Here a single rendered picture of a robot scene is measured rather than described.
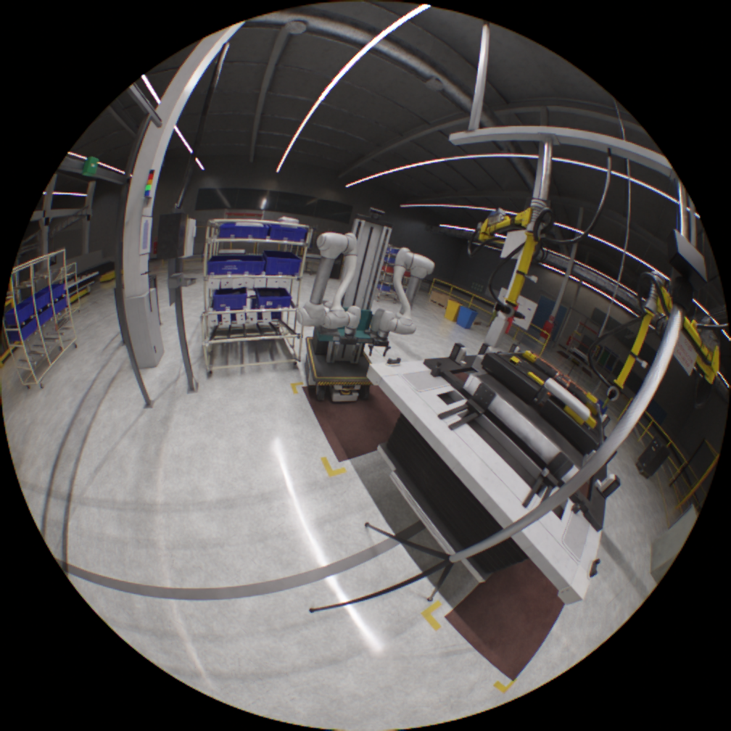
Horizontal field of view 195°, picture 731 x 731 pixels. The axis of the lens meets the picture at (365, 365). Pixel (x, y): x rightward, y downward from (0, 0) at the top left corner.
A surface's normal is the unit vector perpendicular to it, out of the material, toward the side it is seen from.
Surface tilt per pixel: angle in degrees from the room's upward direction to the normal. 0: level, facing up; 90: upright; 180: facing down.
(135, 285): 90
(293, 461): 0
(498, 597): 0
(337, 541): 0
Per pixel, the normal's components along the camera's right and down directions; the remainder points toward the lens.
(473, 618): 0.22, -0.84
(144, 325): 0.47, 0.53
